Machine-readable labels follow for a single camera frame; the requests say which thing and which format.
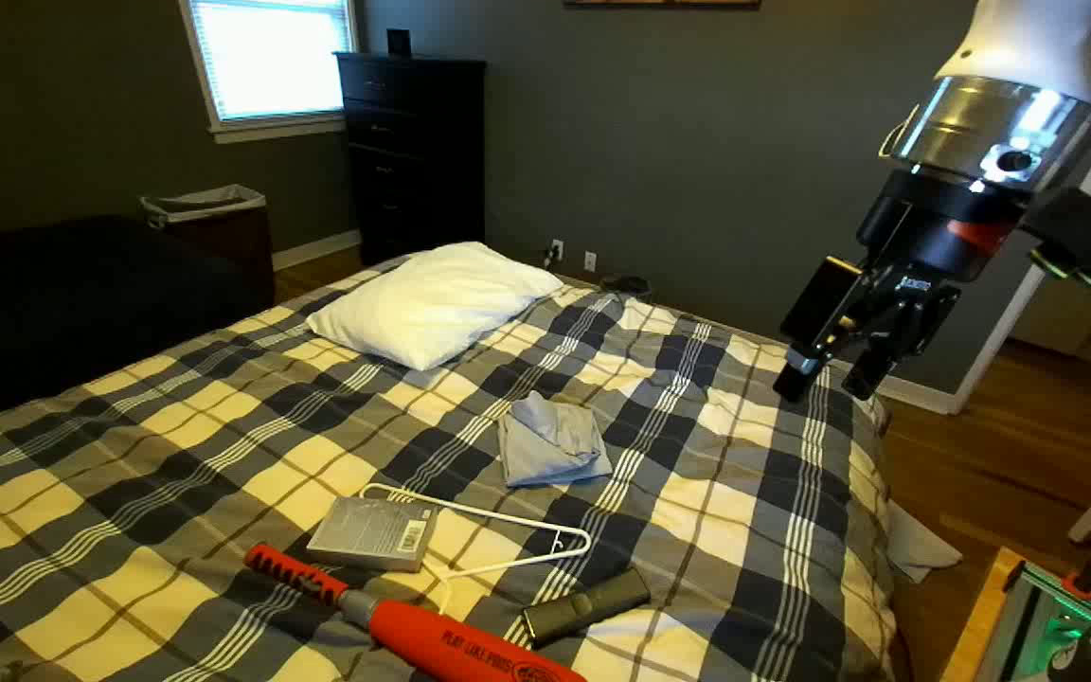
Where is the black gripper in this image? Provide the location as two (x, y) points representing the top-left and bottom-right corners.
(771, 169), (1021, 410)

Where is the white framed grey board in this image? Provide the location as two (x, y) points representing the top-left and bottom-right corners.
(877, 257), (1060, 421)

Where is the white paper sheet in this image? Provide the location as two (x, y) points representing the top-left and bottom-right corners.
(882, 498), (965, 588)

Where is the wooden board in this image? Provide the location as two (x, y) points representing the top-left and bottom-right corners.
(940, 540), (1031, 682)

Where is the folded blue-grey cloth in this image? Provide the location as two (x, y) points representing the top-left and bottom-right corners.
(498, 391), (614, 492)

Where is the green device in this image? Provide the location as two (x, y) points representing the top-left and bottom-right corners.
(978, 562), (1091, 682)

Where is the white pillow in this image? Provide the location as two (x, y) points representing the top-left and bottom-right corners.
(302, 238), (571, 375)

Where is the black dresser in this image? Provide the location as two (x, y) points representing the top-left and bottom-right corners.
(335, 49), (492, 265)

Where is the red plastic tool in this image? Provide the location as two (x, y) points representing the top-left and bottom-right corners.
(243, 540), (593, 682)

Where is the flat grey box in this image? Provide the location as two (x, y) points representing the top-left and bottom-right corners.
(302, 492), (442, 572)

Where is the brown hamper with white liner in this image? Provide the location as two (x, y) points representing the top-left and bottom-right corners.
(137, 183), (282, 308)

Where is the plaid yellow grey bedspread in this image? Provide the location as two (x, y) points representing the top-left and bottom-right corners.
(0, 242), (905, 682)

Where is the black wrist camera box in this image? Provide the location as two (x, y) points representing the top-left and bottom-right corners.
(778, 253), (869, 354)

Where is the white wire hanger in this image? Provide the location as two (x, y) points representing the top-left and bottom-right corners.
(360, 481), (598, 588)

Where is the wall picture frame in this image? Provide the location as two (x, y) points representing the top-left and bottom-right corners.
(564, 0), (767, 13)

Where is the bright window with white frame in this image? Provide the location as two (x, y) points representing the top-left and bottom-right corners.
(180, 0), (364, 145)

